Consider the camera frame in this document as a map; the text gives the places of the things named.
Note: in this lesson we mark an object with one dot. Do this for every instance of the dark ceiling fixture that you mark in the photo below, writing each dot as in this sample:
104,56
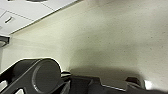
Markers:
4,41

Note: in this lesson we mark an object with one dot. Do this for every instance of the ceiling air vent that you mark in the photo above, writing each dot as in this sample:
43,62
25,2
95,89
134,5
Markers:
8,19

